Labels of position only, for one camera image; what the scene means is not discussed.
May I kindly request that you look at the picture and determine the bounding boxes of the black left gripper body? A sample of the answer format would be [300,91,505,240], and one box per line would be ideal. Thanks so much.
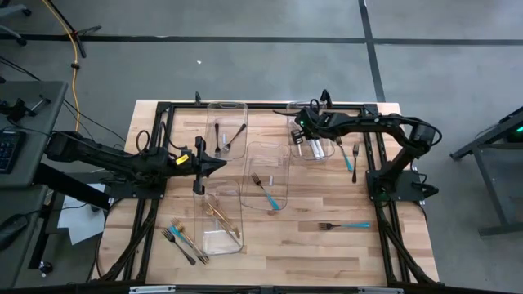
[163,136,206,196]

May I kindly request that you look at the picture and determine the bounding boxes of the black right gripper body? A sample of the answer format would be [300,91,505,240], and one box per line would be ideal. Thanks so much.
[300,106,340,138]

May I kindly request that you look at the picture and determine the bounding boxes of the clear plastic bin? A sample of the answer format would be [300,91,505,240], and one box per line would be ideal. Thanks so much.
[239,140,292,212]
[203,100,249,161]
[285,100,337,161]
[192,178,245,256]

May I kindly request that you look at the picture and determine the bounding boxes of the teal handled fork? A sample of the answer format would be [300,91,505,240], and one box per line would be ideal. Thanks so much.
[317,221,372,231]
[334,136,354,172]
[168,225,210,265]
[250,171,282,212]

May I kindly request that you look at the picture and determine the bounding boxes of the black stand foot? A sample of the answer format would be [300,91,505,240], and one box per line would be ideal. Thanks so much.
[32,163,111,212]

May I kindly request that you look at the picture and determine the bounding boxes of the white paper sheets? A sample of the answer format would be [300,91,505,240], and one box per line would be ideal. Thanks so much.
[56,183,108,246]

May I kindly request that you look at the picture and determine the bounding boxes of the grey desk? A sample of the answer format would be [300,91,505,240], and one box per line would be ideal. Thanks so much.
[0,185,50,289]
[0,80,69,189]

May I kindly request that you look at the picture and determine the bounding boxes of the black tripod stand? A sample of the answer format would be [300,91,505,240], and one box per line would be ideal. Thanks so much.
[47,0,102,58]

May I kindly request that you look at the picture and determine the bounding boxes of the black clamp tool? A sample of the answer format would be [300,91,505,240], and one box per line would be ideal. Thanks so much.
[0,94,52,122]

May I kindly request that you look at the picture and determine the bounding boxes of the black keyboard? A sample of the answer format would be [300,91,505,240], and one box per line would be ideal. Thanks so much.
[0,130,22,175]

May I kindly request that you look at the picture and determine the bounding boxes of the black computer mouse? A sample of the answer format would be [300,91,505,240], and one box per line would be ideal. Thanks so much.
[0,212,30,251]

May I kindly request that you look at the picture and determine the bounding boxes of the grey metal stand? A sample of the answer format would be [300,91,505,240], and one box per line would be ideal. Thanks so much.
[449,105,523,238]

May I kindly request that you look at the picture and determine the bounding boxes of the grey office chair base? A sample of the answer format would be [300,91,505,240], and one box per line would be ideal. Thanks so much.
[0,3,33,47]

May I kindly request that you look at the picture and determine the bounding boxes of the black cable loop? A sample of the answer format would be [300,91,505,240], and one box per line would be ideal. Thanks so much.
[134,129,164,155]

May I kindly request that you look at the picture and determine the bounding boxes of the silver bracket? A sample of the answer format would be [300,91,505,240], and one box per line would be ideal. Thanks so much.
[128,285,177,294]
[357,287,404,294]

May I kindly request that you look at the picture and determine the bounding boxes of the yellow cable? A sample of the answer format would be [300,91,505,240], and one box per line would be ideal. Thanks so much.
[40,0,81,119]

